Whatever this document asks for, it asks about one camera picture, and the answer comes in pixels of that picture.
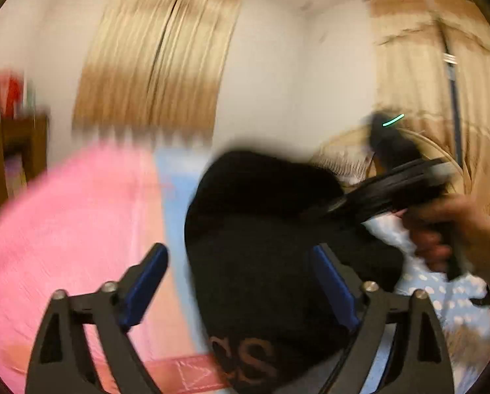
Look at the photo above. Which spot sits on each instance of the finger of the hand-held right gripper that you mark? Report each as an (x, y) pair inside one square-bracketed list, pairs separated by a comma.
[(351, 205)]

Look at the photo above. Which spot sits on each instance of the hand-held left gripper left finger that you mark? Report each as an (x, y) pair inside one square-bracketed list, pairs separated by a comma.
[(144, 283)]

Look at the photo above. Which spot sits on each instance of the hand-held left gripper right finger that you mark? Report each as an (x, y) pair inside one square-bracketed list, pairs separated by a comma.
[(333, 285)]

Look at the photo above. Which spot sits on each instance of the black coat with fur collar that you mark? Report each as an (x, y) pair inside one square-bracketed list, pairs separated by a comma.
[(249, 254)]

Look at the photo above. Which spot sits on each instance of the person's right hand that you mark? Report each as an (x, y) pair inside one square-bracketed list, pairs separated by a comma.
[(446, 230)]

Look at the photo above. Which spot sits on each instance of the striped pillow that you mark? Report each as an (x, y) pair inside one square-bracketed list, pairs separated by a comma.
[(345, 167)]

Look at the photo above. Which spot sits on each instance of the blue patterned bed sheet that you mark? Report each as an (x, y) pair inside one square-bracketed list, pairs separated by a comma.
[(175, 230)]

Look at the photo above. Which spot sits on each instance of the long beige curtain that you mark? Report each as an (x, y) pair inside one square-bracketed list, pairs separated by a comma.
[(417, 69)]

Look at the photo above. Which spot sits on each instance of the pink blanket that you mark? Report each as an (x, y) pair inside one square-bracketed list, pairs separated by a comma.
[(64, 234)]

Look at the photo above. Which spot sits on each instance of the wooden desk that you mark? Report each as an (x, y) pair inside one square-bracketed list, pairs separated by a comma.
[(19, 152)]

